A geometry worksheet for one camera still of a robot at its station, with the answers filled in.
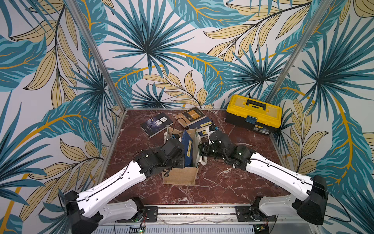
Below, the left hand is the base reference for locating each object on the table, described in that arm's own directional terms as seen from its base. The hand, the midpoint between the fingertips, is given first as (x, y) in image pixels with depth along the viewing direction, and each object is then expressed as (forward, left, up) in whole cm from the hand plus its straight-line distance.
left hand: (183, 162), depth 70 cm
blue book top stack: (+38, -14, -17) cm, 44 cm away
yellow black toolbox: (+35, -48, -4) cm, 59 cm away
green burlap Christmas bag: (-2, -1, -14) cm, 14 cm away
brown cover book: (+46, -4, -18) cm, 49 cm away
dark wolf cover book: (+37, +23, -19) cm, 48 cm away
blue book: (+9, -2, -1) cm, 9 cm away
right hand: (+8, -7, +1) cm, 11 cm away
